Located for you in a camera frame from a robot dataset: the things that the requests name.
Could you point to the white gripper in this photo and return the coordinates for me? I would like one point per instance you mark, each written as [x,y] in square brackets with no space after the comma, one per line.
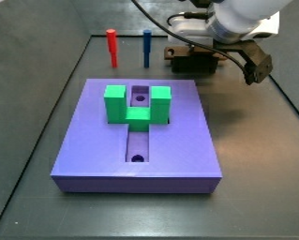
[196,30]

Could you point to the brown T-shaped block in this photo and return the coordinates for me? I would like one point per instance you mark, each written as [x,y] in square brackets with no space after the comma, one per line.
[177,51]

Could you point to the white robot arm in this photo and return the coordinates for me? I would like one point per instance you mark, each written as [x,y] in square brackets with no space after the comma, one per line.
[235,20]

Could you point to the black angled fixture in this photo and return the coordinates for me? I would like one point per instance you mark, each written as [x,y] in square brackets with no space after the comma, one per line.
[195,64]

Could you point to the blue hexagonal peg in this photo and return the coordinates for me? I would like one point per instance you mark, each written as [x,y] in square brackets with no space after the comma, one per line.
[146,47]

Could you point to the red hexagonal peg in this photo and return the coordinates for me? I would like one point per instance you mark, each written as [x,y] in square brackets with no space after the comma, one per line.
[113,47]

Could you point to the green U-shaped block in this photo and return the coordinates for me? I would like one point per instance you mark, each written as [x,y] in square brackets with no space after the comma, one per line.
[138,116]

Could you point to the purple base block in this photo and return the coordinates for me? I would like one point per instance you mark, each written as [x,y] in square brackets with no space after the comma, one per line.
[105,158]

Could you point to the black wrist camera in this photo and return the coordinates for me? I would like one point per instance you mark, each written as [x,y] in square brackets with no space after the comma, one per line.
[259,61]

